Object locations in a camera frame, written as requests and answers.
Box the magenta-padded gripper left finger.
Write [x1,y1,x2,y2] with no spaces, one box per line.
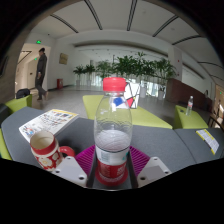
[53,144,98,188]

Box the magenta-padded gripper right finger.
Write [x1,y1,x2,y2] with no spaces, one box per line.
[128,145,173,188]

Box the clear red-capped water bottle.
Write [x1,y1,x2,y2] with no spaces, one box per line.
[93,76,133,186]

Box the red white patterned mug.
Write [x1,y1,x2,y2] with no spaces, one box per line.
[29,129,76,173]

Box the large lime green table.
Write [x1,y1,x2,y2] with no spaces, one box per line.
[82,94,174,130]

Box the colourful printed magazine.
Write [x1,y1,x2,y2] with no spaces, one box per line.
[18,108,80,144]

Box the yellow white leaflet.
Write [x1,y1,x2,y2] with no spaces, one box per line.
[195,128,220,156]

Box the lime green bench cushion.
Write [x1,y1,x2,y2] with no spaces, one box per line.
[0,128,13,161]

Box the small clear plastic bottle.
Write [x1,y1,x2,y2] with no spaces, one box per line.
[185,95,194,117]

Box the lime green seat block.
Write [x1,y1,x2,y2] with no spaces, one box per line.
[4,94,33,114]

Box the black bag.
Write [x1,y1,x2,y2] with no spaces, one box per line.
[15,88,31,100]

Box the person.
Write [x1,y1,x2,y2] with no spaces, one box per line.
[34,47,49,102]

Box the row of potted green plants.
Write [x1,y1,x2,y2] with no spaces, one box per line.
[73,52,178,99]

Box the framed wall picture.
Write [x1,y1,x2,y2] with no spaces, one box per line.
[59,52,69,66]

